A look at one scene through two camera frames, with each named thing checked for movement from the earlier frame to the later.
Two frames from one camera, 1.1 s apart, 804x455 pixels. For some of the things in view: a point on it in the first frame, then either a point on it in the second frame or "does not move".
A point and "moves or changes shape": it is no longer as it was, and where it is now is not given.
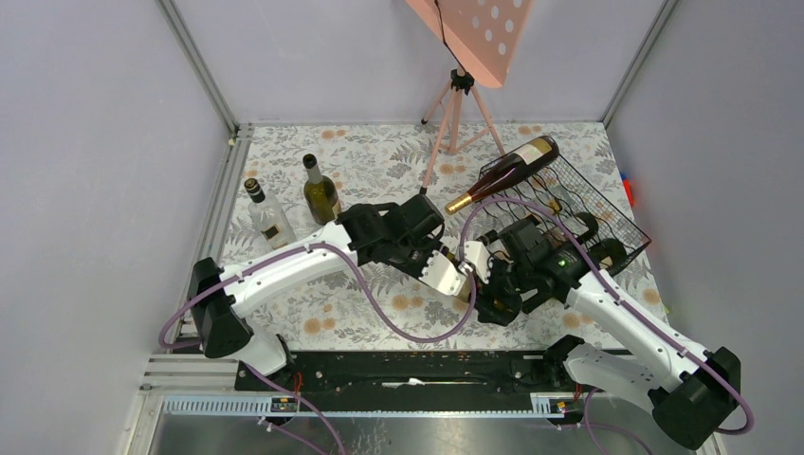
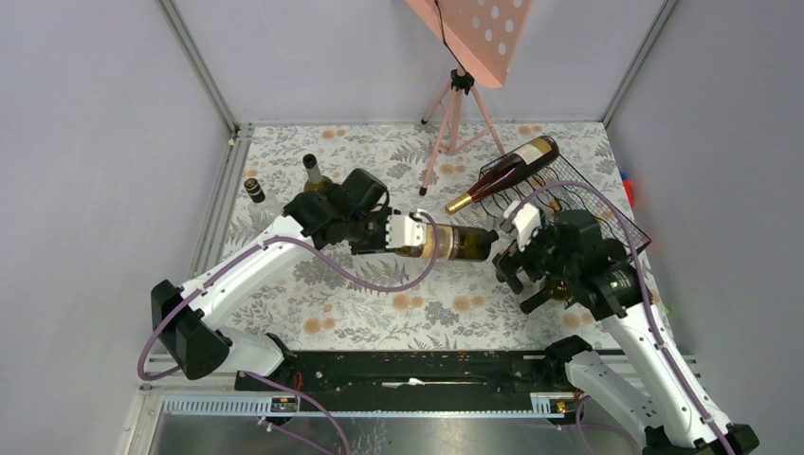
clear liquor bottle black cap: (268, 218) does not move
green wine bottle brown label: (462, 298) moves or changes shape
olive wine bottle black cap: (555, 290) does not move
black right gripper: (484, 297) → (508, 263)
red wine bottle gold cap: (524, 162) does not move
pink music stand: (480, 38) does not move
